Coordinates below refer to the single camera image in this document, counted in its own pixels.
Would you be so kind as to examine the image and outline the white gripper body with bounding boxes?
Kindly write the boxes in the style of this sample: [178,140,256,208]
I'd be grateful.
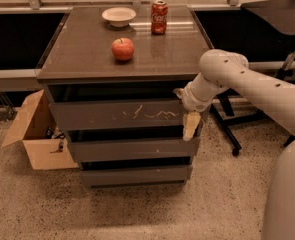
[181,83,211,112]

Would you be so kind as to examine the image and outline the grey top drawer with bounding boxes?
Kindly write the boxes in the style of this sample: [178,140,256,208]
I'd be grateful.
[49,99,188,130]

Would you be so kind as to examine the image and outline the grey drawer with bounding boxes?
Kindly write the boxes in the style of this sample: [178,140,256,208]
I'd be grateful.
[49,99,188,130]
[68,138,200,162]
[81,165,193,186]

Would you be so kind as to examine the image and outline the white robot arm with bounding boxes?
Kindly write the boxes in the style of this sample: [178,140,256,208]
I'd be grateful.
[174,49,295,240]

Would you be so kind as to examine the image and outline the grey middle drawer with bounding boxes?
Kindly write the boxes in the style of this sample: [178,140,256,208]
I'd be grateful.
[68,138,200,162]

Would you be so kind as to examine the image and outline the grey drawer cabinet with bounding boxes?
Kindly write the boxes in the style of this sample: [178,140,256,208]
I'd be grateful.
[37,6,208,175]

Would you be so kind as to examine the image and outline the grey bottom drawer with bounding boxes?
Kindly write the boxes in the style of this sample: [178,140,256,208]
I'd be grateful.
[81,165,193,186]

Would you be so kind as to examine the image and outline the dark side table top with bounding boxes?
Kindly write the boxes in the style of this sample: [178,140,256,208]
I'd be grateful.
[241,0,295,36]

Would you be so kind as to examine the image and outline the open cardboard box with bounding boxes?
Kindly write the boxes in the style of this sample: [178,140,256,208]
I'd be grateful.
[2,90,78,170]

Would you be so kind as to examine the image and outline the red apple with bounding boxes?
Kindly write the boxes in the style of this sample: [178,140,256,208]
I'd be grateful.
[111,38,134,61]

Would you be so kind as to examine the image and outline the red cola can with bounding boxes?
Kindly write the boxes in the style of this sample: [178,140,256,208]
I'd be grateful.
[151,0,168,35]

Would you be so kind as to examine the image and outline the white bowl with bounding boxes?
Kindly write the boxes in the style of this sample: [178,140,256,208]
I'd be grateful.
[102,7,136,27]

